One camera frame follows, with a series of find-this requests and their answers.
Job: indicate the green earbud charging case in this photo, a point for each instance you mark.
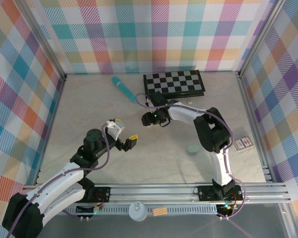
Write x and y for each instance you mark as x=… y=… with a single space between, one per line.
x=192 y=149

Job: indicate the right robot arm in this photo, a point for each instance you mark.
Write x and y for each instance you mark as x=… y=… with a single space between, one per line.
x=183 y=112

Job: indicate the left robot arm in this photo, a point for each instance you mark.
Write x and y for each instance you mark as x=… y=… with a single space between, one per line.
x=59 y=176

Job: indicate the teal pen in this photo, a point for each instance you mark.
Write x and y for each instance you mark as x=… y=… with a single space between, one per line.
x=124 y=89

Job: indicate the black folding chessboard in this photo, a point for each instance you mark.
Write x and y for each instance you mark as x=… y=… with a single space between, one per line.
x=173 y=84

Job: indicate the small controller circuit board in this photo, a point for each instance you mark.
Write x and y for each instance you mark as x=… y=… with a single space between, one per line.
x=226 y=208
x=89 y=209

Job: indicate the white round cap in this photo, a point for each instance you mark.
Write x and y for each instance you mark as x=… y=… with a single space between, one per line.
x=137 y=213

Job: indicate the small wooden tag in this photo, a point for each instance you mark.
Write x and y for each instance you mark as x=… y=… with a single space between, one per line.
x=160 y=211

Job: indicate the playing card box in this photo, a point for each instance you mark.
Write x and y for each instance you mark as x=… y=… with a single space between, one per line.
x=243 y=143

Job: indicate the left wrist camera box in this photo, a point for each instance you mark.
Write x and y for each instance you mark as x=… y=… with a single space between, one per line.
x=111 y=125

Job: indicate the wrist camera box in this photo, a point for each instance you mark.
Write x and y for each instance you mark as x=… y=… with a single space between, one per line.
x=111 y=125
x=148 y=101

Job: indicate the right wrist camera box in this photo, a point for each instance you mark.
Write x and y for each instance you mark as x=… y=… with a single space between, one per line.
x=148 y=101

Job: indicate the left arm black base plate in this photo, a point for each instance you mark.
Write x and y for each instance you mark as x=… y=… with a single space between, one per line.
x=106 y=189

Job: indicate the aluminium side rail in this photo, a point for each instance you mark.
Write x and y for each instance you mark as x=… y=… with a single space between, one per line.
x=252 y=111
x=52 y=119

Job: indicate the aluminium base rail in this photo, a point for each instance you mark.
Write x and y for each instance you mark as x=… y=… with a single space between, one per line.
x=151 y=192

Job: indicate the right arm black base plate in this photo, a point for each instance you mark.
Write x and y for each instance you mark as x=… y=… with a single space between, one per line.
x=206 y=192

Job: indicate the aluminium frame post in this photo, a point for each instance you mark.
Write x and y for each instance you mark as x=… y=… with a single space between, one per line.
x=260 y=37
x=43 y=39

